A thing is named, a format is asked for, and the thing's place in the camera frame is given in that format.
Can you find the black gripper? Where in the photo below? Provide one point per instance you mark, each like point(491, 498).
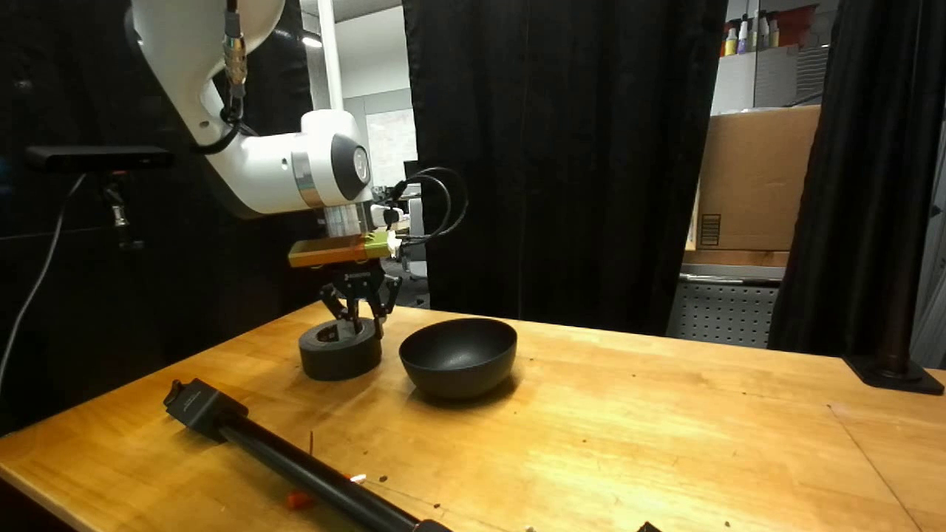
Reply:
point(362, 280)

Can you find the grey duct tape roll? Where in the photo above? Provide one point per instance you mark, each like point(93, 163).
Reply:
point(341, 362)

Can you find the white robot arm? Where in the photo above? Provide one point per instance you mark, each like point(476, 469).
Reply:
point(268, 166)

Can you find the black bowl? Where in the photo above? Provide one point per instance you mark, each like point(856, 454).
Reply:
point(458, 371)

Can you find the black curtain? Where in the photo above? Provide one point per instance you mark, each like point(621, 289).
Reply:
point(563, 150)
point(40, 61)
point(868, 150)

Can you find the small black object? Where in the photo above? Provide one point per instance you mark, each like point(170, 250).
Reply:
point(649, 528)

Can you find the perforated metal panel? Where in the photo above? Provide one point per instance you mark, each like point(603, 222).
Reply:
point(724, 315)

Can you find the brown cardboard box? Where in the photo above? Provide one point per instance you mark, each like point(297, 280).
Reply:
point(754, 182)

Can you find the yellow bottle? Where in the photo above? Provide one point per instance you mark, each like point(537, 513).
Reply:
point(729, 39)

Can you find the grey storage shelf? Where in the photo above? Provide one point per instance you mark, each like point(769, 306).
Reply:
point(778, 77)

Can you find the black camera stand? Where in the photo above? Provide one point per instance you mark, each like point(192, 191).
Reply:
point(120, 207)

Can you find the black stereo camera bar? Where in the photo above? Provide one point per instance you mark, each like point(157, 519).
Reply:
point(99, 159)

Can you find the black stand base plate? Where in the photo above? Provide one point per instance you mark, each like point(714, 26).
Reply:
point(890, 376)

